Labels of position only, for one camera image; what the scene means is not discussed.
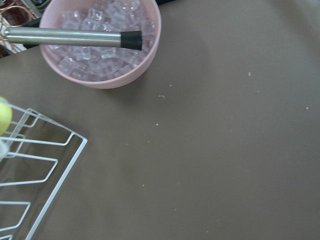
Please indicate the pink bowl with ice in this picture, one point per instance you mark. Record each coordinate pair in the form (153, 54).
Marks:
(102, 67)

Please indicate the metal muddler black tip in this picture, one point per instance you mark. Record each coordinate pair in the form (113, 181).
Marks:
(71, 37)

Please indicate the yellow-green round object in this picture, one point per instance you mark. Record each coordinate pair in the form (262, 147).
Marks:
(6, 114)

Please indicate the white wire dish rack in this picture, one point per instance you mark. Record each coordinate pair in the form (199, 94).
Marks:
(41, 153)

